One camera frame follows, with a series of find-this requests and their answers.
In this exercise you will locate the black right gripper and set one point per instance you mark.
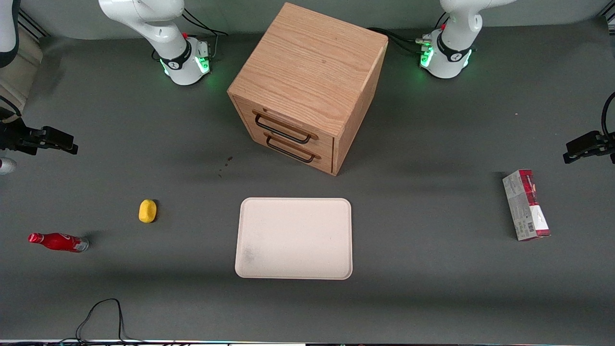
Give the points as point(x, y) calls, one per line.
point(15, 136)

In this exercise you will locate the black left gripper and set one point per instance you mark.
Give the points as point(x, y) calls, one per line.
point(597, 142)

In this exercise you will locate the red coke bottle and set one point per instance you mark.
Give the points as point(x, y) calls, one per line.
point(60, 242)

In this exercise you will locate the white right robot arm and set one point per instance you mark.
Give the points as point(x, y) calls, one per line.
point(158, 29)

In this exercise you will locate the cream plastic tray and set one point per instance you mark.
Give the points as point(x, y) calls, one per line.
point(294, 238)

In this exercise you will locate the red and grey carton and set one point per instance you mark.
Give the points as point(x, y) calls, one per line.
point(526, 204)

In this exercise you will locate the beige cardboard box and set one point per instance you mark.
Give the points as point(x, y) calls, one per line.
point(17, 72)

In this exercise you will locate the yellow lemon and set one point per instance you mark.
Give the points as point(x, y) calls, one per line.
point(147, 211)

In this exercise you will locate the wooden drawer front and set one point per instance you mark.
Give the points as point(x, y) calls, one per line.
point(317, 162)
point(288, 122)

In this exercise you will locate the wooden drawer cabinet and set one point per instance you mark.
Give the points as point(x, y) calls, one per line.
point(307, 62)

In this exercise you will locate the aluminium frame rail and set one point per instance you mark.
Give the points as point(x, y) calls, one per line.
point(610, 19)
point(33, 23)

